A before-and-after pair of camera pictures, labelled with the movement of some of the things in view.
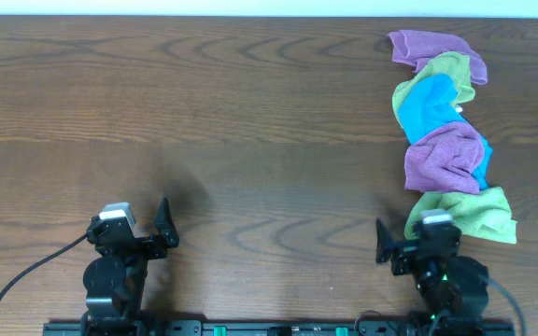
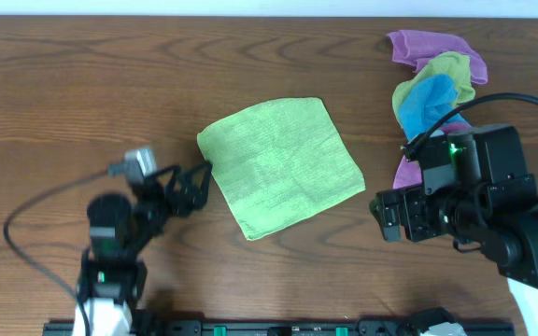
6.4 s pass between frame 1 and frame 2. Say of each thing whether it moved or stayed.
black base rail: stayed
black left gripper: moved
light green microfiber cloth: moved
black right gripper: moved
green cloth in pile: stayed
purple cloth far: stayed
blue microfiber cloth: stayed
